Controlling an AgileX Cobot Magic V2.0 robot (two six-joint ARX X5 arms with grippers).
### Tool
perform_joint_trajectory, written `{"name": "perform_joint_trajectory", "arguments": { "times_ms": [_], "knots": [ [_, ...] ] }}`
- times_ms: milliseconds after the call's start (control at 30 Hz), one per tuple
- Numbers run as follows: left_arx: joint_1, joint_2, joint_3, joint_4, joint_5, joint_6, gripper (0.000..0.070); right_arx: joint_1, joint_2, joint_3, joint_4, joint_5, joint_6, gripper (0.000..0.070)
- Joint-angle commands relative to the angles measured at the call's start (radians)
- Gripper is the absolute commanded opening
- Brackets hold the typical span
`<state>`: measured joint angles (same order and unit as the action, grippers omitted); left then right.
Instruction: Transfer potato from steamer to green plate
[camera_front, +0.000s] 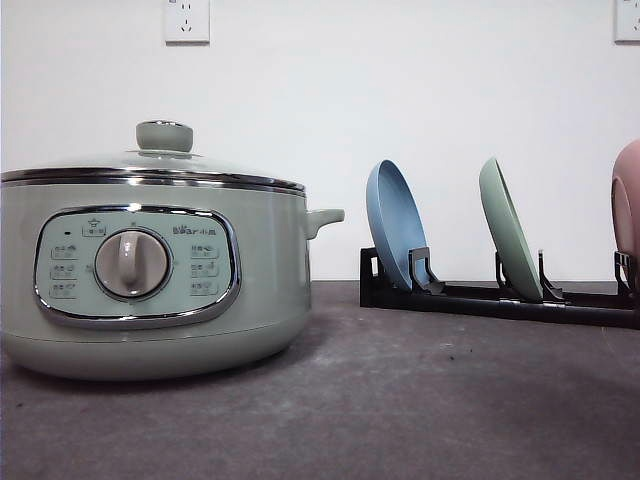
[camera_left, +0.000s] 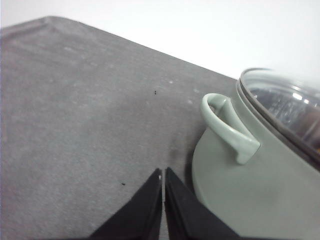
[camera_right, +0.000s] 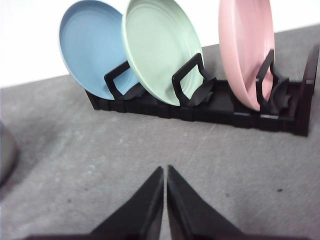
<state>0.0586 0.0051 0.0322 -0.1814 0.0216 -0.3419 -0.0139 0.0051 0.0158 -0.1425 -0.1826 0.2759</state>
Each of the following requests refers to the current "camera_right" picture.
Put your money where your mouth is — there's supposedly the green electric steamer pot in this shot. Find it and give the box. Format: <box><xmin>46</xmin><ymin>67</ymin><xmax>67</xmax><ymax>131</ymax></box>
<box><xmin>0</xmin><ymin>120</ymin><xmax>20</xmax><ymax>186</ymax></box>

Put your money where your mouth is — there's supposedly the pink plate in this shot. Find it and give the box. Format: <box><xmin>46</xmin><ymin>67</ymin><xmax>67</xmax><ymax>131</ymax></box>
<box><xmin>218</xmin><ymin>0</ymin><xmax>275</xmax><ymax>111</ymax></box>

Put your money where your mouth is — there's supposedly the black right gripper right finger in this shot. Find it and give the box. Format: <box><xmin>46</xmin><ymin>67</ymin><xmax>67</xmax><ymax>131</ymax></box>
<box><xmin>167</xmin><ymin>165</ymin><xmax>248</xmax><ymax>240</ymax></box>

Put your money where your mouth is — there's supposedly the blue plate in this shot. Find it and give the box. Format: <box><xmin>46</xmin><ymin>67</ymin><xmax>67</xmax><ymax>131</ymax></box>
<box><xmin>59</xmin><ymin>0</ymin><xmax>139</xmax><ymax>100</ymax></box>

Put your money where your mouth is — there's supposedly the black plate rack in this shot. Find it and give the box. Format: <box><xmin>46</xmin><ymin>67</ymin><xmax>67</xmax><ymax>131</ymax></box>
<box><xmin>86</xmin><ymin>45</ymin><xmax>320</xmax><ymax>136</ymax></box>

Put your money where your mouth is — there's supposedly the green plate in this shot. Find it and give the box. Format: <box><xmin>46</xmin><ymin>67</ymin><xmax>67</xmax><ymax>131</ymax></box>
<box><xmin>124</xmin><ymin>0</ymin><xmax>203</xmax><ymax>106</ymax></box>

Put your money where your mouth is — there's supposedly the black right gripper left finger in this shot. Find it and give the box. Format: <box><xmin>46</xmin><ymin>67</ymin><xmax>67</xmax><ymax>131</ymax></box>
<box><xmin>88</xmin><ymin>166</ymin><xmax>164</xmax><ymax>240</ymax></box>

